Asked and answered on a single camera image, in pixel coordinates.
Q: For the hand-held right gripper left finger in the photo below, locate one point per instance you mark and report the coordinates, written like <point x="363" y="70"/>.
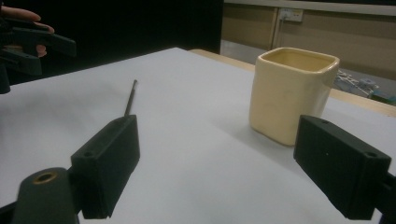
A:
<point x="106" y="165"/>

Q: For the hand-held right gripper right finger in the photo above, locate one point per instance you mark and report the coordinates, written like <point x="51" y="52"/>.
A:
<point x="339" y="168"/>

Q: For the thin dark pen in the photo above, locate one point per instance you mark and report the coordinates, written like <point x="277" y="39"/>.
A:
<point x="130" y="99"/>

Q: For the small wooden box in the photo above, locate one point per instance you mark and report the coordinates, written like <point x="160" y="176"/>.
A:
<point x="280" y="102"/>

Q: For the green blue plastic bag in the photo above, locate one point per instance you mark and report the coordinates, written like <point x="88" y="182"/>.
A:
<point x="370" y="88"/>

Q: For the black curtain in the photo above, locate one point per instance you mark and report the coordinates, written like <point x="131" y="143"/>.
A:
<point x="140" y="25"/>

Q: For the white wall socket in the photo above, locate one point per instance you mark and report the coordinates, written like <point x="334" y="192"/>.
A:
<point x="291" y="14"/>

